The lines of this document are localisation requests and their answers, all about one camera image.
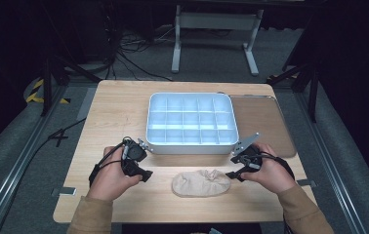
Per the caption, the person's left hand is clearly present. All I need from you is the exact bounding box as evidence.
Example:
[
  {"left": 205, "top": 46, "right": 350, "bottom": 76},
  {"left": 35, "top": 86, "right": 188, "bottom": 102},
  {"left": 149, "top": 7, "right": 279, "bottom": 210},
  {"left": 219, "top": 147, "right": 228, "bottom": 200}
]
[{"left": 86, "top": 145, "right": 144, "bottom": 203}]

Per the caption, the long black floor cable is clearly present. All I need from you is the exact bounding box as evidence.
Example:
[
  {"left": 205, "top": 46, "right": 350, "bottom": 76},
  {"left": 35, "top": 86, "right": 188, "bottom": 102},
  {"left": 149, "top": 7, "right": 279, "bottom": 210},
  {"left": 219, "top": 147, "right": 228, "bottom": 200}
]
[{"left": 0, "top": 118, "right": 88, "bottom": 234}]

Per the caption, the white compartment storage box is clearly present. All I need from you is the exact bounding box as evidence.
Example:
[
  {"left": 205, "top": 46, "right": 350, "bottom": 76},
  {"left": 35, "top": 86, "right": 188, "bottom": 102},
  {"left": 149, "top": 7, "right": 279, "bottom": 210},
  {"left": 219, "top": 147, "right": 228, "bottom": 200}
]
[{"left": 144, "top": 92, "right": 240, "bottom": 156}]

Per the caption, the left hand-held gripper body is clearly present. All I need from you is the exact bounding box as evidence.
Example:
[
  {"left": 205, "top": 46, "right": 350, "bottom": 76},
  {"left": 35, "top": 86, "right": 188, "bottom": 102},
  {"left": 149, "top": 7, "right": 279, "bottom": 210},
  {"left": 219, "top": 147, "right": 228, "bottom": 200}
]
[{"left": 120, "top": 136, "right": 154, "bottom": 179}]

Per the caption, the grey metal floor rail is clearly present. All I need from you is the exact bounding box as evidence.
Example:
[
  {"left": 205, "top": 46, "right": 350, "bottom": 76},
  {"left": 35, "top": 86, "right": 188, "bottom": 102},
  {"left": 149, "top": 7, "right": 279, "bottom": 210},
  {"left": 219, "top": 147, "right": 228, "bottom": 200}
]
[
  {"left": 293, "top": 91, "right": 369, "bottom": 234},
  {"left": 0, "top": 85, "right": 69, "bottom": 234}
]

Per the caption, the person's right hand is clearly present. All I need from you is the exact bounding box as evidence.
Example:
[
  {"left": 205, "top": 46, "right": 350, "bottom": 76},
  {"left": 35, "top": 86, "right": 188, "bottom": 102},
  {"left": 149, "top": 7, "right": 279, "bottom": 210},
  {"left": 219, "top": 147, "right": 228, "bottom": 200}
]
[{"left": 239, "top": 142, "right": 298, "bottom": 196}]

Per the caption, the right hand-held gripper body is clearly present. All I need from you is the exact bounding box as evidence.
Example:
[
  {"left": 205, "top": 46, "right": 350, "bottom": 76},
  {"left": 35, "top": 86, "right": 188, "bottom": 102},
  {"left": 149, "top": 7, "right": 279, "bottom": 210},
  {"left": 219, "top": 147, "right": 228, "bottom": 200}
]
[{"left": 230, "top": 132, "right": 265, "bottom": 174}]

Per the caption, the black tripod stand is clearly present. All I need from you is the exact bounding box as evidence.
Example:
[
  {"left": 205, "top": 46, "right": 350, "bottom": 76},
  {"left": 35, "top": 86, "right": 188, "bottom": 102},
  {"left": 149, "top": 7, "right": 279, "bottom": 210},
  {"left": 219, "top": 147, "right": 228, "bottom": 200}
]
[
  {"left": 40, "top": 53, "right": 103, "bottom": 118},
  {"left": 266, "top": 59, "right": 321, "bottom": 125}
]

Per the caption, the small metal table bracket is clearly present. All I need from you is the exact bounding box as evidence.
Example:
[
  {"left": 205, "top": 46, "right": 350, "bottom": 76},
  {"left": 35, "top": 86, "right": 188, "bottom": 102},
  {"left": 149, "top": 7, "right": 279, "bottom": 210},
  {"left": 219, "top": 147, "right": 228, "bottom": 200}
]
[
  {"left": 51, "top": 186, "right": 77, "bottom": 198},
  {"left": 297, "top": 178, "right": 318, "bottom": 188}
]

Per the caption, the grey tape strip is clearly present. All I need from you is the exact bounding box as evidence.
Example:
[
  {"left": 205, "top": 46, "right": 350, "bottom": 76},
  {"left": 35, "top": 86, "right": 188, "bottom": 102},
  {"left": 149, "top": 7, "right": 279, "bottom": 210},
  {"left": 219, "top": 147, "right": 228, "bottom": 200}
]
[{"left": 75, "top": 86, "right": 99, "bottom": 122}]

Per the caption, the left hand-held gripper black cable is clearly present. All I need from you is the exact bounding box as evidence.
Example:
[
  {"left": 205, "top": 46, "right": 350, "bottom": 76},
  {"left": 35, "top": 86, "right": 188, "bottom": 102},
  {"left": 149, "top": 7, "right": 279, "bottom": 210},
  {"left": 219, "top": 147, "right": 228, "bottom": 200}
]
[{"left": 88, "top": 136, "right": 133, "bottom": 188}]

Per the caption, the bundle of black floor cables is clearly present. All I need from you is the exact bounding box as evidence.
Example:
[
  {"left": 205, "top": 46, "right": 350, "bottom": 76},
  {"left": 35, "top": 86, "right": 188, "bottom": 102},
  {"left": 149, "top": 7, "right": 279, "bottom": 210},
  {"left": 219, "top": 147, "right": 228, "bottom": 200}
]
[{"left": 102, "top": 19, "right": 175, "bottom": 83}]

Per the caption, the beige sock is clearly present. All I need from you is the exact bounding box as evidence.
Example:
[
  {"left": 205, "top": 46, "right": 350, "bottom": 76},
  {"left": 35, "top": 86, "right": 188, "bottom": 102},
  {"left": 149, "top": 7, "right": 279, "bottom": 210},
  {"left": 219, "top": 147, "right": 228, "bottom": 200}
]
[{"left": 171, "top": 169, "right": 232, "bottom": 199}]

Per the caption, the white metal table frame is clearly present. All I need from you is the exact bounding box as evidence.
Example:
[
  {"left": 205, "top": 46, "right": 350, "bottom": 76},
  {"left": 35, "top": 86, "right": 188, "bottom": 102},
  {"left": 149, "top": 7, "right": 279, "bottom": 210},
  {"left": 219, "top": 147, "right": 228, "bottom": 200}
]
[{"left": 170, "top": 4, "right": 266, "bottom": 78}]

